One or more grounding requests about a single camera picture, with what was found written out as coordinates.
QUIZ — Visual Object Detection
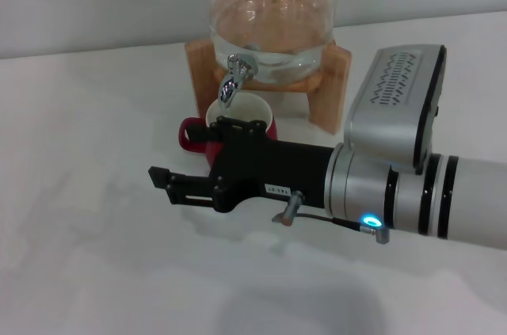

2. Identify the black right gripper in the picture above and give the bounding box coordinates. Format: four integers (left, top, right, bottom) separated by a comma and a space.
147, 115, 337, 215

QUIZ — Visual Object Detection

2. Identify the red ceramic cup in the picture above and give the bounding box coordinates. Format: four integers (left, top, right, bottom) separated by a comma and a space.
177, 96, 279, 168

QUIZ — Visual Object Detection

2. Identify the chrome faucet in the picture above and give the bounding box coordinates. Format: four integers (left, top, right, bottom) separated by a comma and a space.
217, 53, 259, 109

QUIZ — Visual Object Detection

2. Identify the wooden dispenser stand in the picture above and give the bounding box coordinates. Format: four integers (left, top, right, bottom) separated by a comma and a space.
184, 37, 353, 137

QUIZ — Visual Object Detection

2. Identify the glass water dispenser jar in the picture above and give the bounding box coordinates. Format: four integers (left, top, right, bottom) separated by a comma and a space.
205, 0, 340, 86

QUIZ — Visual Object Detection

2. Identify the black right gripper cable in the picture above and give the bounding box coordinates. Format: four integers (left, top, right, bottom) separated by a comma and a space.
270, 189, 391, 246

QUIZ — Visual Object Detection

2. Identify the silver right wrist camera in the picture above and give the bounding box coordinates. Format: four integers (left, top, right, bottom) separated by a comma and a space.
342, 44, 448, 176

